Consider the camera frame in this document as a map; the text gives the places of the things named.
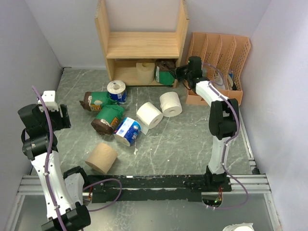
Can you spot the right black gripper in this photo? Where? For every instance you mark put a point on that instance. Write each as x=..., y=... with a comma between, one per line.
x=178, y=70

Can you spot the tan toilet roll front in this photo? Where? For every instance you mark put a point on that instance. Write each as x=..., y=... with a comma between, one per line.
x=102, y=158

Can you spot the white toilet roll right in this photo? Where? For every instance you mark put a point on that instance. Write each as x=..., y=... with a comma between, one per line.
x=170, y=104

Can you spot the green brown roll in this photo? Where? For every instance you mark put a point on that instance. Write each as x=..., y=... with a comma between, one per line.
x=94, y=101
x=162, y=72
x=108, y=119

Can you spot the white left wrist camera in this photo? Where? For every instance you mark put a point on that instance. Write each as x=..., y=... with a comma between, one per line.
x=49, y=98

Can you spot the blue wrapped roll lying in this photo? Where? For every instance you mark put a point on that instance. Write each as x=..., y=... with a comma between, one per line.
x=127, y=131

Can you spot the white roll bottom edge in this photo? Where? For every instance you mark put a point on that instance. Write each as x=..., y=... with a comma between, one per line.
x=239, y=227

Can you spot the black mounting base plate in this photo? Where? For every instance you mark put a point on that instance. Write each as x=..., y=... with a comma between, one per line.
x=112, y=189

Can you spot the tan toilet roll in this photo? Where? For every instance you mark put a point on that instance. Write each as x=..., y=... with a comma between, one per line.
x=102, y=158
x=145, y=72

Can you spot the orange plastic file organizer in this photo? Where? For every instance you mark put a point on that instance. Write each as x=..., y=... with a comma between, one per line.
x=227, y=53

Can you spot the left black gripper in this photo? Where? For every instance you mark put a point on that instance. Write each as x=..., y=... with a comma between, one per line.
x=65, y=121

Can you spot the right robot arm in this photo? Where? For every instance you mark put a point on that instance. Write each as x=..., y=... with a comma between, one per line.
x=224, y=122

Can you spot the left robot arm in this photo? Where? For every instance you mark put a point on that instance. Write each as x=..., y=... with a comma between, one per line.
x=62, y=191

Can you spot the white toilet roll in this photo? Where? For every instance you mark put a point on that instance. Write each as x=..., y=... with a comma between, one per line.
x=170, y=104
x=148, y=116

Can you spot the blue roll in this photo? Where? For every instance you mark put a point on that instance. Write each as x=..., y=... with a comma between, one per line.
x=127, y=131
x=117, y=91

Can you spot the wooden two-tier shelf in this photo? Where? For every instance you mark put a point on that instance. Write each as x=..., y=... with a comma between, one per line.
x=122, y=50

